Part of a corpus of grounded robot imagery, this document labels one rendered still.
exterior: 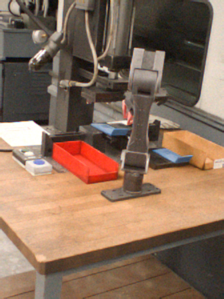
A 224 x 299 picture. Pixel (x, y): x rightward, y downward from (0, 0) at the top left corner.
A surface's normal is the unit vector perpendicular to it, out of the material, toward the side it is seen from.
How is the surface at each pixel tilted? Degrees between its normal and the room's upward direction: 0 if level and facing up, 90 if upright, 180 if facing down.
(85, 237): 0
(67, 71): 90
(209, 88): 90
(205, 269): 90
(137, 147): 104
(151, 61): 76
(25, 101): 90
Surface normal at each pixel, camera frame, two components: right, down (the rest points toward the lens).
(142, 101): -0.15, 0.52
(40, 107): 0.50, 0.33
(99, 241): 0.11, -0.94
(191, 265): -0.86, 0.07
